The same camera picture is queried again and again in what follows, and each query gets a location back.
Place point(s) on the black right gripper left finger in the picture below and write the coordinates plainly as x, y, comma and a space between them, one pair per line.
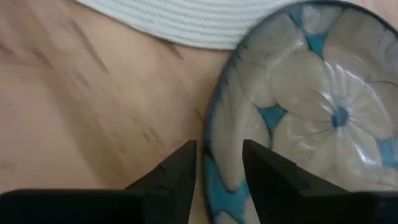
174, 193

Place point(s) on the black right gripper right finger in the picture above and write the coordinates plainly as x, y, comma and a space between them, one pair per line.
280, 199

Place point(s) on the blue and beige floral plate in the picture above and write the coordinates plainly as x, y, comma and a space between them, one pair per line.
311, 77

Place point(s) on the white round plate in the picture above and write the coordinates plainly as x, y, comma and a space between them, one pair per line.
186, 21

